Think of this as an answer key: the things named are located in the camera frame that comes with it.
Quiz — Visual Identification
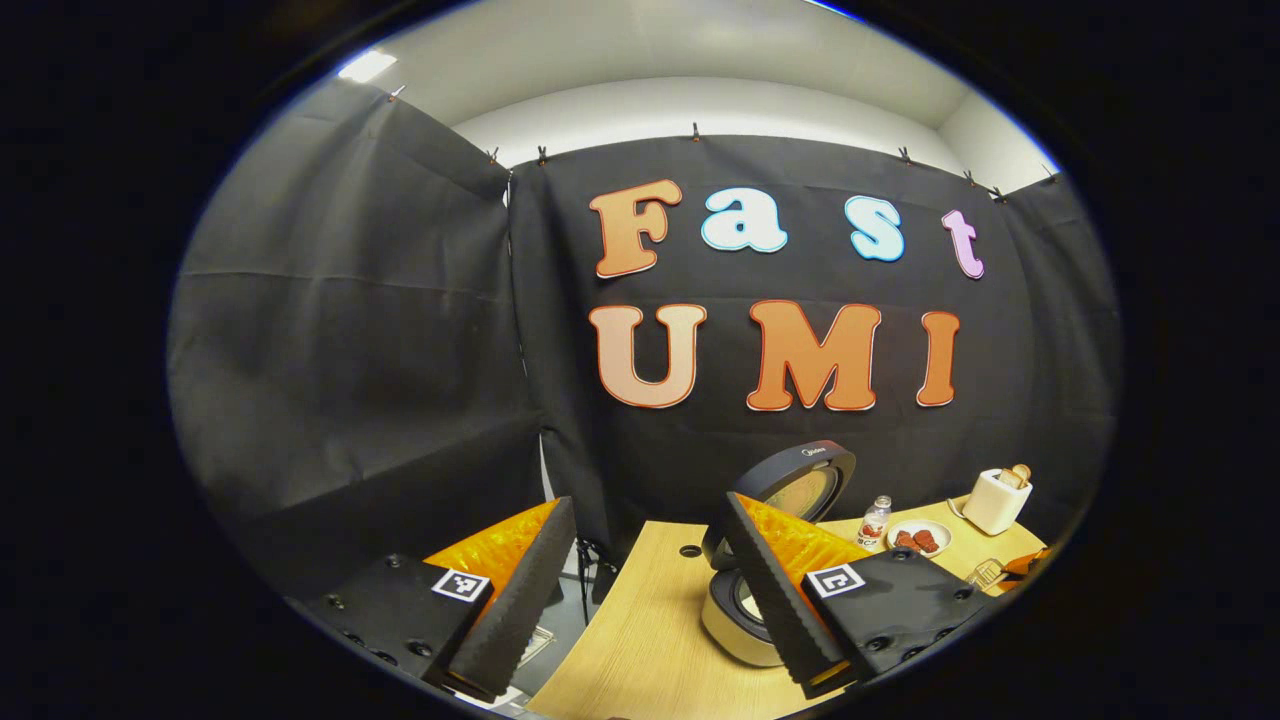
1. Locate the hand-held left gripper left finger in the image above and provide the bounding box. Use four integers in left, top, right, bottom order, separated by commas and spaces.
285, 495, 579, 703

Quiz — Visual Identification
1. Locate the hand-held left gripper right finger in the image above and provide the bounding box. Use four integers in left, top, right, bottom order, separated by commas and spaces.
722, 490, 1001, 701

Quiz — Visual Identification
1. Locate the black and silver rice cooker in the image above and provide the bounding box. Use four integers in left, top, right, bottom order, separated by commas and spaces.
700, 440, 858, 668

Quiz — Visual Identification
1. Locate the black backdrop stand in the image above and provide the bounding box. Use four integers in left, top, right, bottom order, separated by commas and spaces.
572, 535, 621, 626

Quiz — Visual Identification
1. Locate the white toaster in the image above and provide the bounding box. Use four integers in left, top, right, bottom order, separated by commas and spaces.
962, 468, 1034, 536

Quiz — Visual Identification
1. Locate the white round plate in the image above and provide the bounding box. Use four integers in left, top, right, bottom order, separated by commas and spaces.
886, 520, 953, 558

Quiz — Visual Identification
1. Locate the small clear drink bottle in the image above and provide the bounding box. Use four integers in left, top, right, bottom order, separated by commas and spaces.
857, 495, 893, 551

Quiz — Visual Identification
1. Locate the black backdrop cloth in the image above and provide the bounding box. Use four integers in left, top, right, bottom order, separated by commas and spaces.
168, 78, 1123, 601

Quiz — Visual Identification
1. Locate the row of black cloth clips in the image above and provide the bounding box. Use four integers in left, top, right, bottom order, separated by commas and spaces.
388, 83, 1059, 201

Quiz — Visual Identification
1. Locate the ceiling light panel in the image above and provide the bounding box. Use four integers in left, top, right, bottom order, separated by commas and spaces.
337, 48, 399, 84

